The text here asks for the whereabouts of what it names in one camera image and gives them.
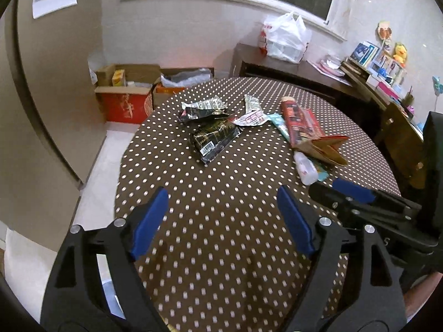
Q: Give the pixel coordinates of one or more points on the person's right forearm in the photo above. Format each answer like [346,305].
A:
[420,295]

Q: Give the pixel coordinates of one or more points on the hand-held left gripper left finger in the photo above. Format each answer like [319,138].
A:
[148,224]

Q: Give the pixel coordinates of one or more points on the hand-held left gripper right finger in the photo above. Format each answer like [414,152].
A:
[296,221]

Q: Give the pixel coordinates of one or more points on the red patterned snack bag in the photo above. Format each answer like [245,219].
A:
[299,121]

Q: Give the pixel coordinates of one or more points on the red cardboard box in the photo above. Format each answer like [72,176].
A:
[124,105]

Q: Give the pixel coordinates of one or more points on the yellow duck plush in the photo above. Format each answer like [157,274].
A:
[400,53]

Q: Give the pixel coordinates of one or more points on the small yellow carton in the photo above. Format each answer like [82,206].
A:
[118,78]

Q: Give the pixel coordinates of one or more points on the orange wall decoration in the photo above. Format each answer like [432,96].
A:
[384,31]

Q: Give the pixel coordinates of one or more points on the red white wrapper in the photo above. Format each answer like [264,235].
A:
[252,118]

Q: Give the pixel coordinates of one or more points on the wooden chair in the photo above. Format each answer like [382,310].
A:
[398,145]

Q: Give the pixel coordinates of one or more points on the pink table mat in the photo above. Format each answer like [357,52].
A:
[341,77]

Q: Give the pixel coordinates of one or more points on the dark wooden sideboard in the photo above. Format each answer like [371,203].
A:
[277,72]

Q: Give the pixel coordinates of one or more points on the stack of books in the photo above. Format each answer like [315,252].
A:
[354,67]

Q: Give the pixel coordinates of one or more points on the black silver wrapper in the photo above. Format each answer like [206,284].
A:
[200,109]

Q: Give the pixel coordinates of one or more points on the small clear plastic bottle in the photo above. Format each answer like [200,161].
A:
[306,169]

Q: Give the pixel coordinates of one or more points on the gold two-door refrigerator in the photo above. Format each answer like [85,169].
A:
[52,93]

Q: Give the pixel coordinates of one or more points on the green white wrapper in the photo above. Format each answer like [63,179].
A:
[251,103]

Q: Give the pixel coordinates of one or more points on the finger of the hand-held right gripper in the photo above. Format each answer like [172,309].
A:
[373,216]
[353,192]

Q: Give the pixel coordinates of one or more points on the white plastic bag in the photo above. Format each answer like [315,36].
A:
[287,39]

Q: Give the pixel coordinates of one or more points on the teal wrapper strip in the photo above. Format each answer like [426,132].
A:
[278,124]

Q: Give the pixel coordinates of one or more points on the teal packet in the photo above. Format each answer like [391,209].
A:
[322,173]

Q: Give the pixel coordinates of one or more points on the brown polka-dot tablecloth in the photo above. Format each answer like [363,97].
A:
[214,197]

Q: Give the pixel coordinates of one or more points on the open brown cardboard box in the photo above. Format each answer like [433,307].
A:
[138,72]

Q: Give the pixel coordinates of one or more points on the orange cardboard box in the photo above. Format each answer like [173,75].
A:
[166,95]

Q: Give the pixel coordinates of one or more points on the blue picture box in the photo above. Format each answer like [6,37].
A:
[363,53]

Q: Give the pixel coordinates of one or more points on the black gold snack packet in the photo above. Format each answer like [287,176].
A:
[214,140]

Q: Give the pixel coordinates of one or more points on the brown paper bag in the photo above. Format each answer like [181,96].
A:
[322,150]

